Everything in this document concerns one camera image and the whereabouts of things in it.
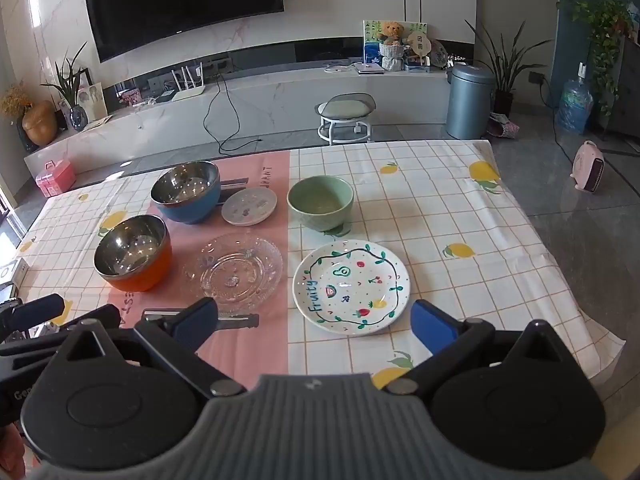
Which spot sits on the white box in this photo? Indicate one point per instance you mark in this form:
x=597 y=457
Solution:
x=12 y=272

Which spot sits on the white fruit-print plate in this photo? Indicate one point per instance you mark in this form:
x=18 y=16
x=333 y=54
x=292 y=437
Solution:
x=350 y=285

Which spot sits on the yellow dried flowers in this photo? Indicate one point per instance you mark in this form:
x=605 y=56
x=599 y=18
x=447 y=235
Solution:
x=15 y=100

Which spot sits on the closed laptop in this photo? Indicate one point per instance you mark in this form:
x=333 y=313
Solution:
x=370 y=68

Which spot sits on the blue water bottle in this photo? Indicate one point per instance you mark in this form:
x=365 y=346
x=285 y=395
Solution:
x=575 y=110

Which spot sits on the orange steel bowl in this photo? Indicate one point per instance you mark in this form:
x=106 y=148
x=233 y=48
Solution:
x=150 y=275

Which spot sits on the pink patterned card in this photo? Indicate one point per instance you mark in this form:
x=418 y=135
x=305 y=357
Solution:
x=132 y=97

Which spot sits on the white photo frame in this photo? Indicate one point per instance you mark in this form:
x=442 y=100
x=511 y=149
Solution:
x=92 y=100

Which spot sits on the long-leaf potted plant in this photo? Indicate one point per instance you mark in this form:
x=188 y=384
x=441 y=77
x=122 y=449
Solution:
x=502 y=102

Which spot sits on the green ceramic bowl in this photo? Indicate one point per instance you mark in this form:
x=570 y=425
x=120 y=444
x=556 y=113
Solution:
x=320 y=217

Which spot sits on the blue steel bowl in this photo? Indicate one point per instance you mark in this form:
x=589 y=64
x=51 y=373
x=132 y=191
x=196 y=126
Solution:
x=192 y=210

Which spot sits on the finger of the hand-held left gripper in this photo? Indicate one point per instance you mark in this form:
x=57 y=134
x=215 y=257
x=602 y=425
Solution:
x=100 y=316
x=35 y=312

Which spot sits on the brown round vase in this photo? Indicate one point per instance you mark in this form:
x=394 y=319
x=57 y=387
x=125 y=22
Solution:
x=40 y=125

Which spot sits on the grey cabinet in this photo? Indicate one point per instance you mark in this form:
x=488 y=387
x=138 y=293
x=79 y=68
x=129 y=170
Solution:
x=627 y=90

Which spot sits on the green plant in blue vase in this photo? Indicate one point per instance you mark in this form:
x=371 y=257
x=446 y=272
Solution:
x=77 y=117

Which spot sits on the person's left forearm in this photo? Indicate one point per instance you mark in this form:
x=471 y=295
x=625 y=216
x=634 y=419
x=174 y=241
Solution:
x=10 y=455

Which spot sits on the white round stool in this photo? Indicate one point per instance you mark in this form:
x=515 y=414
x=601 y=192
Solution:
x=345 y=109

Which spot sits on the pink storage box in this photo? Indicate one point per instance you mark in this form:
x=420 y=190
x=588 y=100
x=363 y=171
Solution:
x=55 y=180

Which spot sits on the grey trash can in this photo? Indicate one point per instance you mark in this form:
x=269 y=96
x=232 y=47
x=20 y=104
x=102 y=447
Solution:
x=467 y=105

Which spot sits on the black wall television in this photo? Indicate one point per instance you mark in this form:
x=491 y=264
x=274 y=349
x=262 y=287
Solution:
x=180 y=0

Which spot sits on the green and blue painting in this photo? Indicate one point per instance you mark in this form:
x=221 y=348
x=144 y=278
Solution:
x=372 y=35

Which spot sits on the white marble tv console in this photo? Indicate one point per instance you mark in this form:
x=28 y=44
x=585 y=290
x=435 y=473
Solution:
x=280 y=100

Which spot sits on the pink table mat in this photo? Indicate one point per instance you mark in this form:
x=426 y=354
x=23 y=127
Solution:
x=260 y=345

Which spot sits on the brown teddy bear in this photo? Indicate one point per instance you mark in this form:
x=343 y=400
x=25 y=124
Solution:
x=391 y=31

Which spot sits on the pink space heater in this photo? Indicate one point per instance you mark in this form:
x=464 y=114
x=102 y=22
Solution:
x=585 y=167

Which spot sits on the trailing ivy plant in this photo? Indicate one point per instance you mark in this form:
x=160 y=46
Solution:
x=600 y=20

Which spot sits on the round paper fan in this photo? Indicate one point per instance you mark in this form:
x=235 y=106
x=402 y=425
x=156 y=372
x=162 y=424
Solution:
x=417 y=42

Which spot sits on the clear glass plate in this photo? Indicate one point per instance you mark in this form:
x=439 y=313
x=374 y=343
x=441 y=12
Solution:
x=235 y=272

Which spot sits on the wall socket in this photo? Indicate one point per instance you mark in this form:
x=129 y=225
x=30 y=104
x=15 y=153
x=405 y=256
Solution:
x=537 y=78

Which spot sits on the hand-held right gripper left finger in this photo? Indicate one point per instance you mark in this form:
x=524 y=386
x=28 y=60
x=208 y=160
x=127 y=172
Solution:
x=197 y=322

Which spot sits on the white router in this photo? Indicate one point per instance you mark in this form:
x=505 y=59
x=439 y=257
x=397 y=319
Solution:
x=185 y=95

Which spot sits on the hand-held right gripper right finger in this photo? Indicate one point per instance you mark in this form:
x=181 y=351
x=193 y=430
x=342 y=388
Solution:
x=432 y=327

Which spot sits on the small white saucer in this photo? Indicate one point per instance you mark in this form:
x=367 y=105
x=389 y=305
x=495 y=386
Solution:
x=250 y=207

